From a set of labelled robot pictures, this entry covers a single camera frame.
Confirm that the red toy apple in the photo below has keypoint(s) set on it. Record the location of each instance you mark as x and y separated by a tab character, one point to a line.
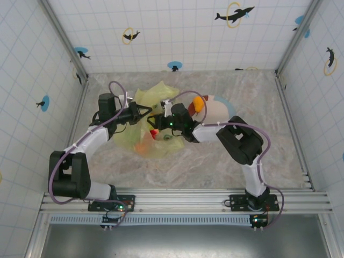
154	133

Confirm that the yellow-green plastic bag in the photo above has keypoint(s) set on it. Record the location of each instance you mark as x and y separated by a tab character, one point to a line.
158	90

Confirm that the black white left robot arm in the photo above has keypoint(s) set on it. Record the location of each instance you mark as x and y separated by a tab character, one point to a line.
94	137

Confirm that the orange-yellow toy pear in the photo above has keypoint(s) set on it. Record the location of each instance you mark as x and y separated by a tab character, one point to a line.
199	103

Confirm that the round pale plate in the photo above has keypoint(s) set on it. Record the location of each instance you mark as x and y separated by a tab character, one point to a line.
217	110

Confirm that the left controller board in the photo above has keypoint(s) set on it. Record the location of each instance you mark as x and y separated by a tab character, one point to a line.
110	219

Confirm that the controller board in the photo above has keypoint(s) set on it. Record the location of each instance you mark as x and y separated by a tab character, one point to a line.
259	221
110	219

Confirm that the right controller board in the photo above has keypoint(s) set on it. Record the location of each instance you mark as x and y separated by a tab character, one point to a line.
259	221

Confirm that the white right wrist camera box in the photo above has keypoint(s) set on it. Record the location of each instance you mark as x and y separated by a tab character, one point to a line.
166	107

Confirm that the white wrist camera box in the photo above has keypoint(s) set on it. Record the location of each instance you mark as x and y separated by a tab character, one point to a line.
166	107
128	99

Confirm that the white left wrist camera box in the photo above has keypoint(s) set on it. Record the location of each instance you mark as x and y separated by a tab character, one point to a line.
128	99

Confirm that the aluminium mounting rail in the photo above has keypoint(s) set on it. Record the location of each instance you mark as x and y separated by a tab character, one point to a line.
182	200

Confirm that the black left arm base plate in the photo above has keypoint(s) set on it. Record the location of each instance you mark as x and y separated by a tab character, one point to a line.
126	201

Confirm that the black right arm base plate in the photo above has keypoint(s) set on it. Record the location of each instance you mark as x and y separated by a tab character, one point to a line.
239	203

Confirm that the aluminium frame post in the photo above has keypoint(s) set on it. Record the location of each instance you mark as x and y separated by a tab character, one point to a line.
63	35
298	35

